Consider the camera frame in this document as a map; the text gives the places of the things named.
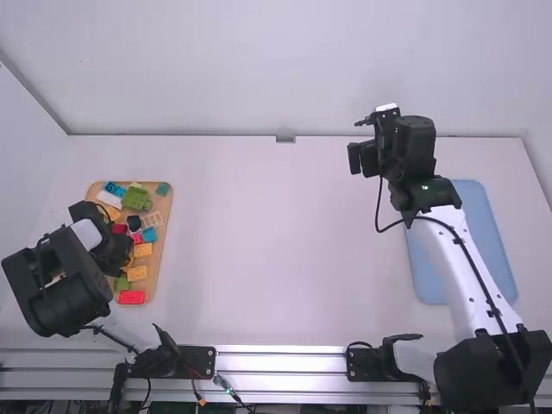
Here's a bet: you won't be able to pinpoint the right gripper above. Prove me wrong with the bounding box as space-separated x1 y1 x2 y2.
347 115 406 179

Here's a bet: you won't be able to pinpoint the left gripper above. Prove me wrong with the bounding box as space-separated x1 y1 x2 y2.
91 222 135 278

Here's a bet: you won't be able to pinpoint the tan tray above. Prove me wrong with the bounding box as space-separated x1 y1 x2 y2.
85 180 174 309

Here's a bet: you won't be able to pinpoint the clear toy brick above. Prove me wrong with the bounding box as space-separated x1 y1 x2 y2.
140 210 166 230

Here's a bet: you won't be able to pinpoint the white toy brick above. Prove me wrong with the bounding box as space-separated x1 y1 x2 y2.
96 189 124 210

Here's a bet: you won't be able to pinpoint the large green toy brick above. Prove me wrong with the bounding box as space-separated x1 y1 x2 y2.
121 182 153 213

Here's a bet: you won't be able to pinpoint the blue mat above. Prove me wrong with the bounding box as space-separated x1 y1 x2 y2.
405 179 519 306

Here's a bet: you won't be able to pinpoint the silver rails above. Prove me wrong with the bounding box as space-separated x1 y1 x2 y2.
0 343 552 407

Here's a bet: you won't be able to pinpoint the black cable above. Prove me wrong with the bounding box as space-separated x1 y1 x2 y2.
81 325 141 357
373 172 417 235

